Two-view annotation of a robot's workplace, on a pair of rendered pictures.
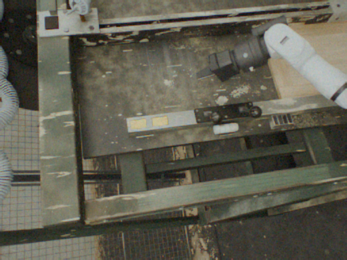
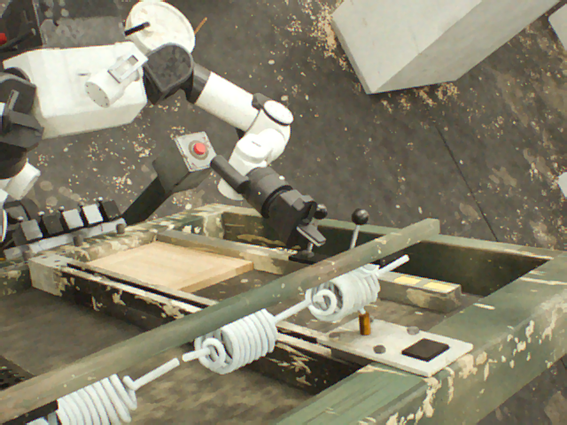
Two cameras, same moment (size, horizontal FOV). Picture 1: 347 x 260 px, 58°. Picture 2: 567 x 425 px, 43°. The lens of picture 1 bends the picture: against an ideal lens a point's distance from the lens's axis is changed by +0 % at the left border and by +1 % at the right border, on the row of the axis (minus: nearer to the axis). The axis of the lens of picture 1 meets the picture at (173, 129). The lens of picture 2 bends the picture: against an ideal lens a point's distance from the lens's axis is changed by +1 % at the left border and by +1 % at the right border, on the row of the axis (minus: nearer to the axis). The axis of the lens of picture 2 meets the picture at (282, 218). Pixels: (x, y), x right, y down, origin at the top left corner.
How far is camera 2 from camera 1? 170 cm
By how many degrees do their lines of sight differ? 85
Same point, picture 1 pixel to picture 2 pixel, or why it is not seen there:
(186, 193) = (457, 241)
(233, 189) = not seen: hidden behind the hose
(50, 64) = (495, 319)
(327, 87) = (279, 138)
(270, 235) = not seen: outside the picture
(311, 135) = not seen: hidden behind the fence
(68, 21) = (392, 341)
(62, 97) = (517, 290)
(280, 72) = (210, 273)
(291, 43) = (257, 140)
